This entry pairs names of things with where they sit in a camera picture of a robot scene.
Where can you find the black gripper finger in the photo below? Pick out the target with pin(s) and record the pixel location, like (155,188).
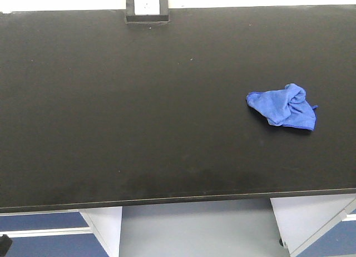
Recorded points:
(5,244)

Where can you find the blue microfiber cloth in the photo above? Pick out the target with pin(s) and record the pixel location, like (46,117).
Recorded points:
(287,107)

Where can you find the left blue cabinet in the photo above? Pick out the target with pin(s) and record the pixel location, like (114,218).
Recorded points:
(73,232)

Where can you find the blue cabinet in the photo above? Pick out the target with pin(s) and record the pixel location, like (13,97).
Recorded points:
(305,219)
(73,232)

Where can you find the black benchtop power socket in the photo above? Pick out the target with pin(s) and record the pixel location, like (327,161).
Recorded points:
(147,11)

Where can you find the right blue cabinet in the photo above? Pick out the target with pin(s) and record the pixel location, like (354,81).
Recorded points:
(305,219)

